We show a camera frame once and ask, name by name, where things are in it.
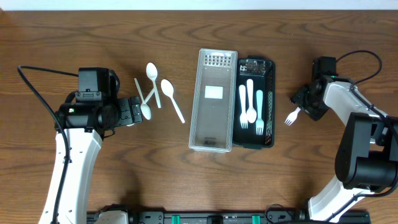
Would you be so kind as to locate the pale pink plastic fork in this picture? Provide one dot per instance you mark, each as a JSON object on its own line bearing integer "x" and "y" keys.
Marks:
{"x": 292, "y": 116}

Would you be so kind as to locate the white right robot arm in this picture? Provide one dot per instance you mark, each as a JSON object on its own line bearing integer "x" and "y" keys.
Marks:
{"x": 366, "y": 160}

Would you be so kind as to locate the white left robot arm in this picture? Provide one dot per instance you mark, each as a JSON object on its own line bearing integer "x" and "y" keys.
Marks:
{"x": 84, "y": 147}

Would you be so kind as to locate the black plastic basket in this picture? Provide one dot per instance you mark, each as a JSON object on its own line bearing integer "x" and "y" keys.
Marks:
{"x": 262, "y": 72}

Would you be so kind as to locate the clear plastic basket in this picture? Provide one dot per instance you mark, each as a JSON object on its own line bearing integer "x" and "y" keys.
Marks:
{"x": 211, "y": 126}

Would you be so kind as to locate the mint green plastic fork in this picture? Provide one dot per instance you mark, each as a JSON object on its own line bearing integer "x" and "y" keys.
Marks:
{"x": 259, "y": 121}

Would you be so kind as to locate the white plastic spoon, small bowl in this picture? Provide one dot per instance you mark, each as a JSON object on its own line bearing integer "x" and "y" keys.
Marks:
{"x": 145, "y": 109}

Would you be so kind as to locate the pink plastic spoon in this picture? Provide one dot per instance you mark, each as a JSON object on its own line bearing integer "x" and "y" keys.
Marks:
{"x": 251, "y": 112}

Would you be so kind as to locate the white plastic spoon, upright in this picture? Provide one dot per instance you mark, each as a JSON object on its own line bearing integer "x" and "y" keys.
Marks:
{"x": 152, "y": 74}

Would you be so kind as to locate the white plastic fork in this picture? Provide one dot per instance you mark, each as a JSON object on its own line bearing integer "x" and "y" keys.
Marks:
{"x": 243, "y": 118}

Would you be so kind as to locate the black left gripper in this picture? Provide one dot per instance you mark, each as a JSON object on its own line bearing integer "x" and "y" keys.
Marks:
{"x": 134, "y": 109}

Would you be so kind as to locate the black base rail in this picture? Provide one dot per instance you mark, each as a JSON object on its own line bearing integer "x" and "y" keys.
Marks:
{"x": 120, "y": 214}

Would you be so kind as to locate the white plastic spoon, rightmost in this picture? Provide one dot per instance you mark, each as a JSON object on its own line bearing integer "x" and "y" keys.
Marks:
{"x": 168, "y": 90}

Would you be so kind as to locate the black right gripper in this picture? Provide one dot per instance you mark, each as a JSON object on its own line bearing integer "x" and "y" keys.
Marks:
{"x": 302, "y": 101}

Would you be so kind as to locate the white plastic spoon, crossed lower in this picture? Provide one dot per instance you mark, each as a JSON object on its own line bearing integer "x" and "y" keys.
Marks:
{"x": 146, "y": 100}

